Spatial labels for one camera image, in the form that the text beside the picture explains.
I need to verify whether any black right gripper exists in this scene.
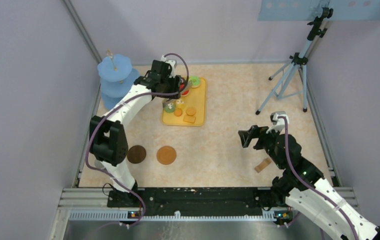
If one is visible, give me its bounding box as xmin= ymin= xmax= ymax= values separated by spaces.
xmin=238 ymin=123 xmax=286 ymax=169

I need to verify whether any red frosted donut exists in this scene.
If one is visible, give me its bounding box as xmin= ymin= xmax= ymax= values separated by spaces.
xmin=180 ymin=88 xmax=190 ymax=98

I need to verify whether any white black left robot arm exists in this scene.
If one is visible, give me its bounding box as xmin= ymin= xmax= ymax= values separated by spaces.
xmin=87 ymin=57 xmax=182 ymax=207

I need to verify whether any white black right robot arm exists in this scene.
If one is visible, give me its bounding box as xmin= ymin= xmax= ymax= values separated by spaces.
xmin=238 ymin=125 xmax=380 ymax=240

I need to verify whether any yellow cream puff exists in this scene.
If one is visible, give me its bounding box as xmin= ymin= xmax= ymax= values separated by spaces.
xmin=175 ymin=98 xmax=187 ymax=109

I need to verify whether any green cream puff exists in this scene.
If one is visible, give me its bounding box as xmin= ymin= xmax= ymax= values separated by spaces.
xmin=163 ymin=102 xmax=176 ymax=114

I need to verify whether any round orange biscuit lower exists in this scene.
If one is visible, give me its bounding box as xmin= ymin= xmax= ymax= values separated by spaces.
xmin=173 ymin=108 xmax=183 ymax=117

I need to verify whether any round orange biscuit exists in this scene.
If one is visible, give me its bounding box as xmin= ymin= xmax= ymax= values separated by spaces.
xmin=186 ymin=107 xmax=197 ymax=116
xmin=173 ymin=108 xmax=183 ymax=117

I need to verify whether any green frosted donut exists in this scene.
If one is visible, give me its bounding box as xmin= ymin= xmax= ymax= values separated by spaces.
xmin=189 ymin=76 xmax=201 ymax=89

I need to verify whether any yellow serving tray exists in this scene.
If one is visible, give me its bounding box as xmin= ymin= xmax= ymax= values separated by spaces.
xmin=161 ymin=77 xmax=207 ymax=127

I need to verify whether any round orange biscuit right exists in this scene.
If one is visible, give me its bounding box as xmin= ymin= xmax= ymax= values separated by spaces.
xmin=186 ymin=107 xmax=197 ymax=116

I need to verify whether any square orange biscuit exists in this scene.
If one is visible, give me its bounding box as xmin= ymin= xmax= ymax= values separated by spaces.
xmin=183 ymin=115 xmax=196 ymax=124

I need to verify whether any small wooden block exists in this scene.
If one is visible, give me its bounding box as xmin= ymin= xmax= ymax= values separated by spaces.
xmin=254 ymin=158 xmax=272 ymax=173

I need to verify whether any blue three-tier cake stand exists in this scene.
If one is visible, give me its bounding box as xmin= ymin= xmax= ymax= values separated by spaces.
xmin=97 ymin=50 xmax=140 ymax=110

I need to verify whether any light brown round coaster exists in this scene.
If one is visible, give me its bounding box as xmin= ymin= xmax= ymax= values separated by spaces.
xmin=156 ymin=146 xmax=177 ymax=165

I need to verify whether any dark brown round coaster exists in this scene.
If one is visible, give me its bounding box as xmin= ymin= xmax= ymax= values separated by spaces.
xmin=127 ymin=145 xmax=146 ymax=164

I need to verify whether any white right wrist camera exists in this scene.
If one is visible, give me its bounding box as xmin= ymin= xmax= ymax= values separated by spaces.
xmin=266 ymin=111 xmax=290 ymax=134

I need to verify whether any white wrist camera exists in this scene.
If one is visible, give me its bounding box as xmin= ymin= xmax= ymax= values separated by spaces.
xmin=266 ymin=111 xmax=290 ymax=134
xmin=161 ymin=55 xmax=177 ymax=78

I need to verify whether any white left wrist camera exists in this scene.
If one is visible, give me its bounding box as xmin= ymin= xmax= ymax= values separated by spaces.
xmin=161 ymin=55 xmax=177 ymax=78

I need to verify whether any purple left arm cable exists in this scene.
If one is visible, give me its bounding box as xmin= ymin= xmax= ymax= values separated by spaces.
xmin=84 ymin=52 xmax=190 ymax=229

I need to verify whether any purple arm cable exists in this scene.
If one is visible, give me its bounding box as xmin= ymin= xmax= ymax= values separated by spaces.
xmin=84 ymin=52 xmax=190 ymax=229
xmin=277 ymin=115 xmax=361 ymax=240

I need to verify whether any blue camera tripod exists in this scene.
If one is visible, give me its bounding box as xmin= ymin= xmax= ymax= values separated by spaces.
xmin=255 ymin=7 xmax=334 ymax=115

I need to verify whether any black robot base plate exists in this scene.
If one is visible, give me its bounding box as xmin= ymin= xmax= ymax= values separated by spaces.
xmin=107 ymin=187 xmax=291 ymax=219

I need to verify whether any grey handled mug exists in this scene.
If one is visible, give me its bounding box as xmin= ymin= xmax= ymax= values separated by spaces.
xmin=94 ymin=159 xmax=105 ymax=170

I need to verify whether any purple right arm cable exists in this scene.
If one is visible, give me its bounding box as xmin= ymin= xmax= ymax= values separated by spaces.
xmin=277 ymin=115 xmax=361 ymax=240

